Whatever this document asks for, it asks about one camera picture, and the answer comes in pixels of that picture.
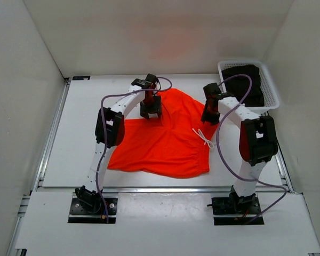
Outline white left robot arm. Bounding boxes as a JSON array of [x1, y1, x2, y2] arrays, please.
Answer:
[[75, 74, 162, 215]]

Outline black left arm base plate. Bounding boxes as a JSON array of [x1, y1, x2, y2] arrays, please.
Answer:
[[68, 196, 118, 224]]

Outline orange shorts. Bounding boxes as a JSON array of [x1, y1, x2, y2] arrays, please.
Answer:
[[108, 89, 217, 179]]

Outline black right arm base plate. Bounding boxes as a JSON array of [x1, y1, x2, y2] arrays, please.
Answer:
[[207, 197, 265, 226]]

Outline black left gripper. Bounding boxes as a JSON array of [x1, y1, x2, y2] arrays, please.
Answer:
[[139, 94, 161, 120]]

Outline white plastic basket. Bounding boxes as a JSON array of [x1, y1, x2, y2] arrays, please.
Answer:
[[218, 60, 279, 114]]

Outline aluminium table edge rail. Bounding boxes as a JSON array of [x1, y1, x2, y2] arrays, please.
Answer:
[[33, 74, 294, 194]]

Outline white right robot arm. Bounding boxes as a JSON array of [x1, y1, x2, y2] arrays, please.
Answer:
[[201, 83, 278, 213]]

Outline black folded shorts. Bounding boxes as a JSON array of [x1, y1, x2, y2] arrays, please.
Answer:
[[222, 65, 265, 107]]

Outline black corner label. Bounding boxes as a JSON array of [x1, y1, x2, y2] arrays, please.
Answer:
[[72, 76, 91, 81]]

